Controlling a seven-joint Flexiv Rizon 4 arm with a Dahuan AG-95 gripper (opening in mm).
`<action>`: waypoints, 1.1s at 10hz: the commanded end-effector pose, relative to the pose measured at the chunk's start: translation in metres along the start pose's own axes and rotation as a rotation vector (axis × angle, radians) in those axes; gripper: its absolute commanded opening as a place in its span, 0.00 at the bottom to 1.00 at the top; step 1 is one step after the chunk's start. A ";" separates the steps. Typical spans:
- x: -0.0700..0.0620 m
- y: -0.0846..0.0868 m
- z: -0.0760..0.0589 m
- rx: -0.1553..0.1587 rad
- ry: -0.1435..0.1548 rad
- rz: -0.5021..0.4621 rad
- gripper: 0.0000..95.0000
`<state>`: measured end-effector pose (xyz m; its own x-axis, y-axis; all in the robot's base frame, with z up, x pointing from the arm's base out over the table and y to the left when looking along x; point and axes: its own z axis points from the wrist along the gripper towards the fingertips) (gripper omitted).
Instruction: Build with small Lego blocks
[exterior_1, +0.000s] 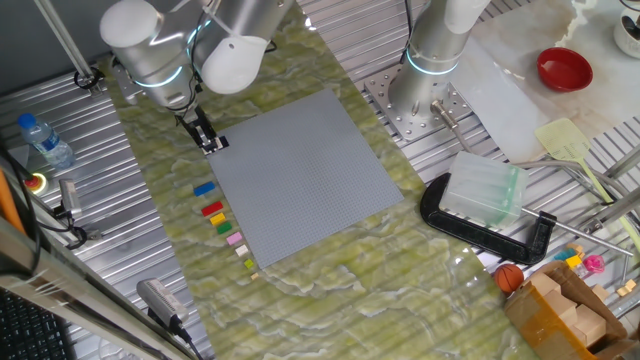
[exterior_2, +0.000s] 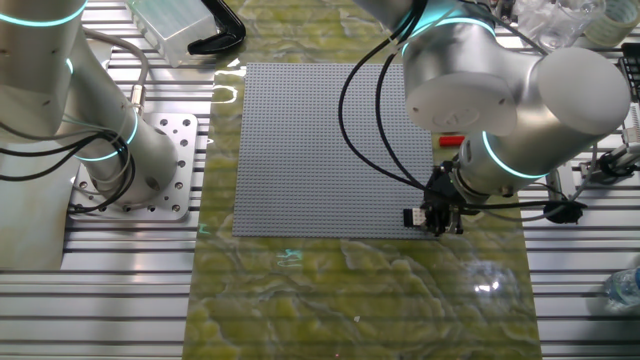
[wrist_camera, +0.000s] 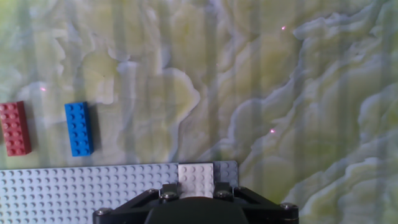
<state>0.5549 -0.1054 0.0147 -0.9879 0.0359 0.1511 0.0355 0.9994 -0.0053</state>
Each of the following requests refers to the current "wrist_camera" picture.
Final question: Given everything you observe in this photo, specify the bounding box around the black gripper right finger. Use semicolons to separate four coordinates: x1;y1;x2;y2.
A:
213;182;299;224

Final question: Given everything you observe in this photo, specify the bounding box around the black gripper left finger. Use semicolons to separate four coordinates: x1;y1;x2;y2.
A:
92;183;180;224

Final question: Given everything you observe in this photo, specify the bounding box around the white Lego plate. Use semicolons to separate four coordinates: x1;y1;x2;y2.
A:
177;162;215;199

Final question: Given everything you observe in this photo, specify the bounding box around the large grey Lego baseplate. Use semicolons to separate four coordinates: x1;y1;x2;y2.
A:
0;161;239;224

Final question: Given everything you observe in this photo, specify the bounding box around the blue Lego brick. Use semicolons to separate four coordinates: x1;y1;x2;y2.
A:
64;101;95;157

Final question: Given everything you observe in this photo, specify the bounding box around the red Lego brick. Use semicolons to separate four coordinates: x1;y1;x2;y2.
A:
0;100;32;157

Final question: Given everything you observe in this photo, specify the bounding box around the green marble pattern mat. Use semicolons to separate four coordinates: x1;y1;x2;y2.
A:
0;0;398;224

